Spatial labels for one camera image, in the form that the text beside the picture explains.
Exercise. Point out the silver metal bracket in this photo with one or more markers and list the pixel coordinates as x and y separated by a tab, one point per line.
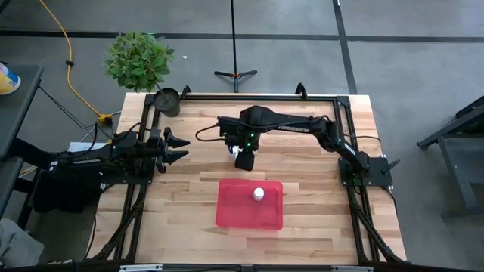
140	268
351	269

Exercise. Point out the black aluminium table frame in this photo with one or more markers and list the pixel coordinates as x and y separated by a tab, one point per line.
264	98

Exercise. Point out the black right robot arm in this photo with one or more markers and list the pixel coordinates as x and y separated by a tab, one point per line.
295	126

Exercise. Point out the black bag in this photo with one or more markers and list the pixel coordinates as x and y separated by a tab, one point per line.
64	198

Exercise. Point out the yellow and blue container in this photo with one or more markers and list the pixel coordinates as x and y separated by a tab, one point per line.
7	81

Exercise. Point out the dark grey side table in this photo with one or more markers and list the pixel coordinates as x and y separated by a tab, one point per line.
19	113

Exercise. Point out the pink translucent plastic basket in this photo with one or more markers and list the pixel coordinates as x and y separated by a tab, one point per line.
234	215

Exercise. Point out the green leafy plant black pot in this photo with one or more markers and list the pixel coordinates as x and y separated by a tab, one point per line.
138	62

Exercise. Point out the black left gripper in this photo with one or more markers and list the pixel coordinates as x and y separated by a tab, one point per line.
157	149

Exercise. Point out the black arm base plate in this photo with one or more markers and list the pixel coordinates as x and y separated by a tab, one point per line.
378	172
121	180

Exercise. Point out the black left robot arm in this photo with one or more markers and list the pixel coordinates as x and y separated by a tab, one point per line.
94	158

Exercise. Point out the person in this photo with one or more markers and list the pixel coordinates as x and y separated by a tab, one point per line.
15	245

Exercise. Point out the black tripod stand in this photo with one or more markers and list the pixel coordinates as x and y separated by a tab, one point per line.
236	75

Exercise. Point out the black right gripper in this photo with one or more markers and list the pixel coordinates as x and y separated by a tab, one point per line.
246	160

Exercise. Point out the white paper sheet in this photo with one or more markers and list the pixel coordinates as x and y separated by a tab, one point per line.
81	146

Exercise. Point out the black metal cart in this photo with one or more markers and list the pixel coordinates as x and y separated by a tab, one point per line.
461	158

